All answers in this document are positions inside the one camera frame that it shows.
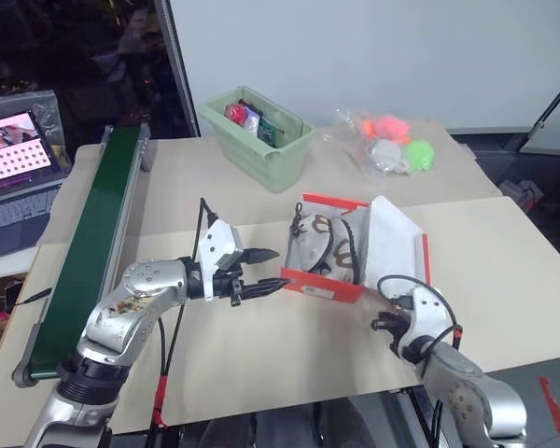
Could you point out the orange shoe box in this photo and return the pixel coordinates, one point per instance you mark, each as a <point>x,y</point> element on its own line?
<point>392,242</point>

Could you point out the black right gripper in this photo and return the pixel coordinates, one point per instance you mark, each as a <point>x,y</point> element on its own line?
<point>398,324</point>

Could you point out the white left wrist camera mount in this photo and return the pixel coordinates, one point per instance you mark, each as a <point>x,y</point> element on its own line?
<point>217,247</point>

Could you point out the purple packet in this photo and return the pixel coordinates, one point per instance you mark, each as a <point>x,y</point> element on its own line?
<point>252,111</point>

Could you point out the pink plush toy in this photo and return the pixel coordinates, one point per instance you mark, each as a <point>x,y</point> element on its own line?
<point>392,126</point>

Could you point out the dark green packet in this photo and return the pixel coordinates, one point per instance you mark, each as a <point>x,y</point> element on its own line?
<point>269,131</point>

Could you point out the white crumpled packet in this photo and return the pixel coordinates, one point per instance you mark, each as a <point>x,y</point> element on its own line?
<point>252,126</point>

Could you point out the orange plush toy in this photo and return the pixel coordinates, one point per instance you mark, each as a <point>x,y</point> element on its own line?
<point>367,126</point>

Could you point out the red floor tape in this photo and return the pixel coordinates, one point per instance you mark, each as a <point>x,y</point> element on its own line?
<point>557,408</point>

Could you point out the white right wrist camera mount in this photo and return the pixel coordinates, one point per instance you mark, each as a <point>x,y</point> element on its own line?
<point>424,310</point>

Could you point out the black and red floor device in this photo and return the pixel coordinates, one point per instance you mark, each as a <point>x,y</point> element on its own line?
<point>525,191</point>

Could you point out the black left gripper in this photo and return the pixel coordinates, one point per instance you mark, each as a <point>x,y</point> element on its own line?
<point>228,284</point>

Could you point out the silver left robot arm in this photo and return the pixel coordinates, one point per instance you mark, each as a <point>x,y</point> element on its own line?
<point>135,298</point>

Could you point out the grey laptop with pink screen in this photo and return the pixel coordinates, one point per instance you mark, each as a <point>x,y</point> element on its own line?
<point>14,205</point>

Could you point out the green plush toy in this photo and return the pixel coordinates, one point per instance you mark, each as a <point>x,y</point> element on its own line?
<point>420,155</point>

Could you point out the pale green plastic bin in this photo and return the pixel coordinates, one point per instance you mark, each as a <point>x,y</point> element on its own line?
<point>266,158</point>

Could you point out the clear plastic bag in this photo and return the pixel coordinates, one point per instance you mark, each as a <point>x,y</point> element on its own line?
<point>354,144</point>

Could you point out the white plush toy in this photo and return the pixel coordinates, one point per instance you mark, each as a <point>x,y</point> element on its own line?
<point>385,154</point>

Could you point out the green conveyor belt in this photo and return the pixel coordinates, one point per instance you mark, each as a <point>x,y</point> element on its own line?
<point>98,224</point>

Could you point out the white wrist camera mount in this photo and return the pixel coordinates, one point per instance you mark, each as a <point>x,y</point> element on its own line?
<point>424,310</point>
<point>217,247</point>

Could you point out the grey slanted metal frame bar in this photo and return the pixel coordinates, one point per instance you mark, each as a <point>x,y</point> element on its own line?
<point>550,112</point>

